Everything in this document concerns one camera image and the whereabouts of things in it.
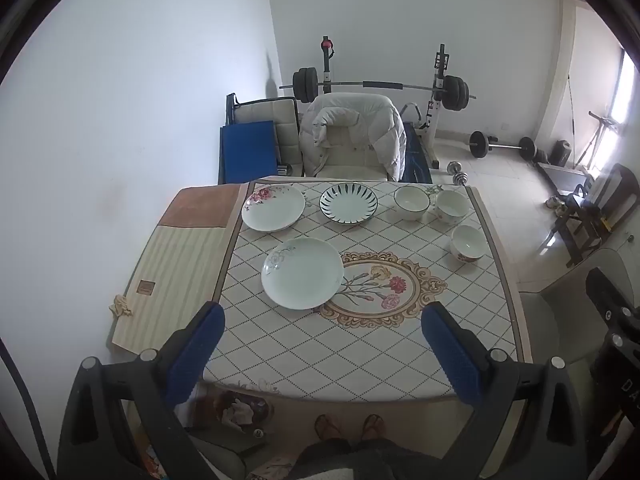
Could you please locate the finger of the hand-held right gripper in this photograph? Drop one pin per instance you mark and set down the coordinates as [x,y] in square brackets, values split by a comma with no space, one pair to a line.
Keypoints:
[607,295]

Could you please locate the blue weight bench pad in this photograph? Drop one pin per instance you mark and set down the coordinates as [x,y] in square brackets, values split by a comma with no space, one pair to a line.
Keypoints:
[416,155]

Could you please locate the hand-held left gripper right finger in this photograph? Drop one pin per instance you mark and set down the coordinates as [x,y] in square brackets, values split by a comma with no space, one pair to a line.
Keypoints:
[450,355]

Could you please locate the beige upholstered chair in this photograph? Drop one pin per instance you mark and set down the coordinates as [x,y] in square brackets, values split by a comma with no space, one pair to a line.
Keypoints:
[345,152]

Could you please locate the dark wooden chair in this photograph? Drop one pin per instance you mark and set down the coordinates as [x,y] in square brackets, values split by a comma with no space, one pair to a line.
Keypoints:
[595,200]

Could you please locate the black treadmill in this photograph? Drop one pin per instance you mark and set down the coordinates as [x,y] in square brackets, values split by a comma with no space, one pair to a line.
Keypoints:
[562,175]

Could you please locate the grey plastic chair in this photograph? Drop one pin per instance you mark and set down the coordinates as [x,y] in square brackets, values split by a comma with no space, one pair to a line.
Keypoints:
[565,305]

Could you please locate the small white bowl red flowers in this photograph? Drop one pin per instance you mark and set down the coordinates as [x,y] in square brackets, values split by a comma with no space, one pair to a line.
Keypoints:
[467,242]

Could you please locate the grey exercise machine frame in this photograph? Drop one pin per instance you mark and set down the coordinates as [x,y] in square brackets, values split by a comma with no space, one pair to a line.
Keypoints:
[597,135]

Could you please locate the white bowl with coloured dots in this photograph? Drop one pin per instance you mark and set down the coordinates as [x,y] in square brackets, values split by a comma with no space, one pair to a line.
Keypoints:
[451,205]

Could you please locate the crumpled beige paper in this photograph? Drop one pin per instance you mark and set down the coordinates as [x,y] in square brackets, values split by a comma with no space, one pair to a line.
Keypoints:
[121,306]

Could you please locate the beige and brown striped mat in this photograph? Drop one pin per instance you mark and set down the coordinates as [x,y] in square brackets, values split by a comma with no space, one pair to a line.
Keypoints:
[170,265]

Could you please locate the chrome dumbbell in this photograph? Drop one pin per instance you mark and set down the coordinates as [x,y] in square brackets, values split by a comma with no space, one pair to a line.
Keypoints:
[459,173]

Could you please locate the weight bench rack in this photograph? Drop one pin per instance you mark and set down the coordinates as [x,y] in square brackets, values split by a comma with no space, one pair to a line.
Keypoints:
[434,105]

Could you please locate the person's right foot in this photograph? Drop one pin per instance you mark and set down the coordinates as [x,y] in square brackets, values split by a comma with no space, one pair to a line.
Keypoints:
[373,426]

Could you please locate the white plate with pink flowers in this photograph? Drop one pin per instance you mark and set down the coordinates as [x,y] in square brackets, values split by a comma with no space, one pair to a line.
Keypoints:
[272,207]

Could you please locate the short barbell with black plates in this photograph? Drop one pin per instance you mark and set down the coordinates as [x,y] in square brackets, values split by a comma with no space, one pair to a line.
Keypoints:
[480,143]

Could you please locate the beige padded folding chair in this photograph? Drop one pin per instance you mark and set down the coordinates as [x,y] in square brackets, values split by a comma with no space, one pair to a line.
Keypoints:
[287,125]

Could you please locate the white plate with blue leaves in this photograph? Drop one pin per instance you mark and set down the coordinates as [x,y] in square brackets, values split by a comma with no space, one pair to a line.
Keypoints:
[348,203]

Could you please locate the window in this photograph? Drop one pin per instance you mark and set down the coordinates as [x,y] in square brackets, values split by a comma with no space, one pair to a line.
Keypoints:
[625,90]

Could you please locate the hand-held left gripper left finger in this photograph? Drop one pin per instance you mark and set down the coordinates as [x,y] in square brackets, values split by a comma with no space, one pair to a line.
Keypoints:
[197,355]

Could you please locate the pair of white shoes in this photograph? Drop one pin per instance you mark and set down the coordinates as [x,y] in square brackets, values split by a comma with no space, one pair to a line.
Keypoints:
[553,202]

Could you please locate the white bowl with dark rim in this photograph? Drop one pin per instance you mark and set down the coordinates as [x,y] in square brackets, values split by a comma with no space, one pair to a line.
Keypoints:
[411,201]

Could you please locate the blue folded mat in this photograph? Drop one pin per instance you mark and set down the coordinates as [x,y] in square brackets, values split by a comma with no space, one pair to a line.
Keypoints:
[248,152]

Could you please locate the white down jacket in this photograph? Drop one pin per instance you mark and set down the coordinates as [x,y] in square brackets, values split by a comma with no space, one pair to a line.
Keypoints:
[387,135]

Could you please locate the person's legs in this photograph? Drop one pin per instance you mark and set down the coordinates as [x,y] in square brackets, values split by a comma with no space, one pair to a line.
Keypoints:
[360,460]

